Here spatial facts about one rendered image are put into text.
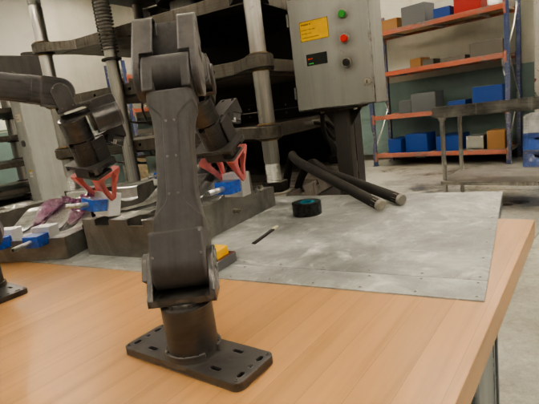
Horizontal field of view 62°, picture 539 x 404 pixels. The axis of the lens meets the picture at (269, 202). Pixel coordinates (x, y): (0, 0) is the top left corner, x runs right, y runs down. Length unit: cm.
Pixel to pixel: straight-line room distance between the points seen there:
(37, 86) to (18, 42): 770
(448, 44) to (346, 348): 727
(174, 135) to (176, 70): 9
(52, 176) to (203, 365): 485
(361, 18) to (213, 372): 133
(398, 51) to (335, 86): 638
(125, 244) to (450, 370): 77
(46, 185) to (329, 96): 407
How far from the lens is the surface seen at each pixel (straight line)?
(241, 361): 55
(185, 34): 67
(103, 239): 113
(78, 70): 903
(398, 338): 59
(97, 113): 104
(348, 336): 60
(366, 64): 163
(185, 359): 56
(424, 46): 784
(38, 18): 249
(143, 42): 68
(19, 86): 103
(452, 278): 75
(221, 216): 115
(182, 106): 61
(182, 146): 59
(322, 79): 168
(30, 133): 528
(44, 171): 530
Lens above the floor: 109
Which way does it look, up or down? 11 degrees down
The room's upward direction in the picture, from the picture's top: 7 degrees counter-clockwise
